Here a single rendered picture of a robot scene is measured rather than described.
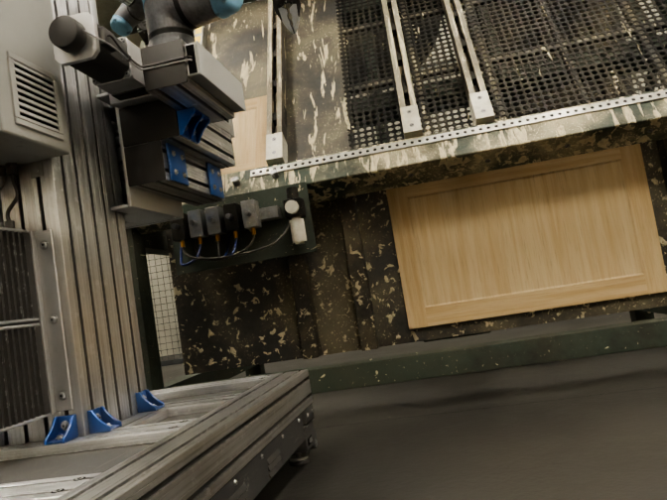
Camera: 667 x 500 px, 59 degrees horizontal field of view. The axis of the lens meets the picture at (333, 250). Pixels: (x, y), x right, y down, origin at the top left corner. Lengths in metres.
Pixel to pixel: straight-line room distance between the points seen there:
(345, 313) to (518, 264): 0.65
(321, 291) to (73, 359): 1.21
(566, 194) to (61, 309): 1.69
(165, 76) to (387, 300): 1.28
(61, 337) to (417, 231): 1.36
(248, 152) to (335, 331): 0.75
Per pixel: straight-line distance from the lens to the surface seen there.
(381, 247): 2.23
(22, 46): 1.24
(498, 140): 2.03
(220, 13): 1.60
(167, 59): 1.27
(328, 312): 2.25
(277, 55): 2.53
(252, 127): 2.34
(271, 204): 2.03
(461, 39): 2.45
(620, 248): 2.30
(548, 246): 2.24
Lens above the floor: 0.42
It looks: 4 degrees up
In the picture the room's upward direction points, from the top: 9 degrees counter-clockwise
